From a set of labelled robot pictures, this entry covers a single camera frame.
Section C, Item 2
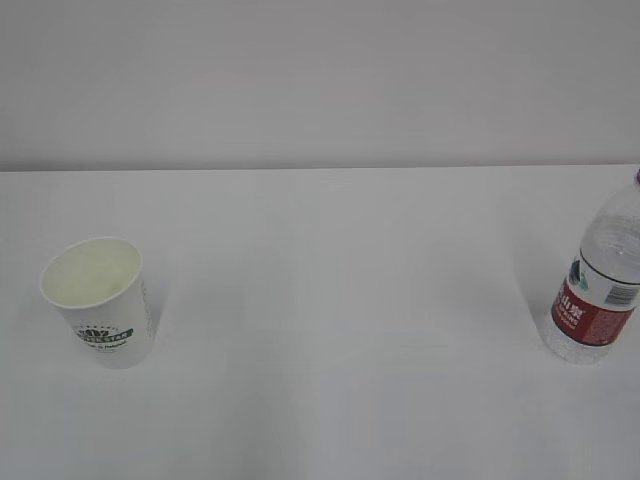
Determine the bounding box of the white paper cup green logo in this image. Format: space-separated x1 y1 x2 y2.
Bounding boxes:
39 237 155 369

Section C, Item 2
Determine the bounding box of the clear water bottle red label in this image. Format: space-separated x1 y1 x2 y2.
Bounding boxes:
541 175 639 365

